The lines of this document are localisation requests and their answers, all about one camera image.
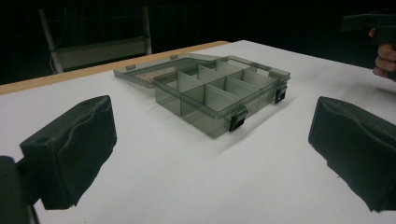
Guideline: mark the transparent grey compartment box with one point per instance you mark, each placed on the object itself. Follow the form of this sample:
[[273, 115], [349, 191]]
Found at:
[[205, 90]]

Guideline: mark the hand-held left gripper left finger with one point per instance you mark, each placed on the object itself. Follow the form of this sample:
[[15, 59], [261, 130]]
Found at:
[[71, 146]]

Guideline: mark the metal stand frame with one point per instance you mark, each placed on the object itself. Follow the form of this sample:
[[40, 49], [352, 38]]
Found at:
[[93, 40]]

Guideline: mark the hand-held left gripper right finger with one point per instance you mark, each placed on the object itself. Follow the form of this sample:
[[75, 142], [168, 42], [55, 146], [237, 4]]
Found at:
[[358, 146]]

